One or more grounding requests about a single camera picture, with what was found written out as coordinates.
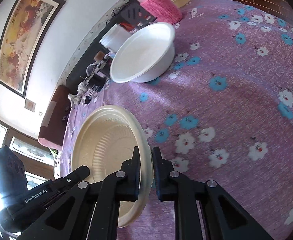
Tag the pink sleeved bottle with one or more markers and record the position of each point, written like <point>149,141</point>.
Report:
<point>163,10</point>

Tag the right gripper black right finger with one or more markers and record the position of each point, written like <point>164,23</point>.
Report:
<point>202,210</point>

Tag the black sofa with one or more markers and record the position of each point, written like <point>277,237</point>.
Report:
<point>90,48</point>

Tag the white plastic jar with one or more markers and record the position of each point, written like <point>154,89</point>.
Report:
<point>114,38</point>

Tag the black perforated holder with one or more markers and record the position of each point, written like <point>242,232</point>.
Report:
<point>136,15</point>

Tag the dark wooden window door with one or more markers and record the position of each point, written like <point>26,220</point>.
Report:
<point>37,159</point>

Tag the small framed wall picture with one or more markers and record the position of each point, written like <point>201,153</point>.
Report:
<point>30,105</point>

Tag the framed horse painting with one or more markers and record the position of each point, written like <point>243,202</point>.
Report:
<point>24,30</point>

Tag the small black adapter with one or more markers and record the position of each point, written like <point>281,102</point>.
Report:
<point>87,100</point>

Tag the maroon armchair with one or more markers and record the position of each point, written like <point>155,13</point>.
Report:
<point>53,126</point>

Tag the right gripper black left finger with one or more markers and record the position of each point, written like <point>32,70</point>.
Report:
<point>90,211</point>

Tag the dark brown motor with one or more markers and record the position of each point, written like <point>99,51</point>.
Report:
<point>102,64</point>

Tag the purple floral tablecloth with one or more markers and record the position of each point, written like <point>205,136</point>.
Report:
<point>223,110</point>

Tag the cream ribbed paper bowl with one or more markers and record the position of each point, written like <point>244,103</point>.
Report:
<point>106,139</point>

